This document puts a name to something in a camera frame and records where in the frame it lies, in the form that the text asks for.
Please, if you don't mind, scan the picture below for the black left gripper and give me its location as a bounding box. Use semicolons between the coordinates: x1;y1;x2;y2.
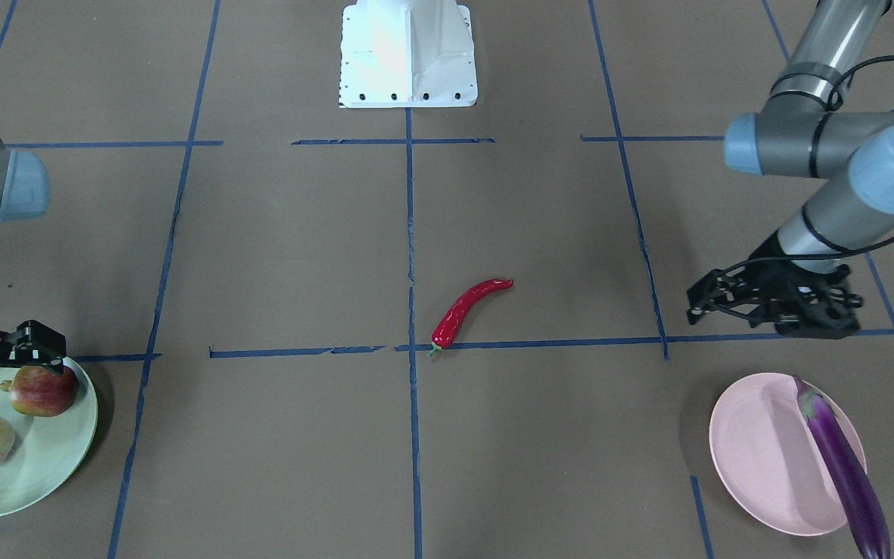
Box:
686;233;865;339

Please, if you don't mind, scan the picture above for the red yellow pomegranate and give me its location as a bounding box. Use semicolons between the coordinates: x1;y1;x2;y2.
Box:
0;366;79;418

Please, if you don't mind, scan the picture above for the purple eggplant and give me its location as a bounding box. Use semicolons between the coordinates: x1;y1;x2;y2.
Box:
792;376;892;558

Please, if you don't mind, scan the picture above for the red chili pepper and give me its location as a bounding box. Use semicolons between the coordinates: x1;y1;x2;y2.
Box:
427;277;515;357

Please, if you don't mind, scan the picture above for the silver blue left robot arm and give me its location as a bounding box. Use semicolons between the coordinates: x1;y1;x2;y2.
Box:
686;1;894;339

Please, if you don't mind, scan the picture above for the light green round plate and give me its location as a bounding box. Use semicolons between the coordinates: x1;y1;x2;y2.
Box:
0;357;99;516

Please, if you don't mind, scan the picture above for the pink round plate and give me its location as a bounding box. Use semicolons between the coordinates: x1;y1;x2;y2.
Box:
707;373;847;537

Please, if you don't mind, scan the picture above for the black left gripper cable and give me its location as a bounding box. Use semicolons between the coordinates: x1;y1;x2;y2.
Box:
750;54;894;265

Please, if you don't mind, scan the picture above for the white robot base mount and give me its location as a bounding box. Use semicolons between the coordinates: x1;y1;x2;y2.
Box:
338;1;479;109

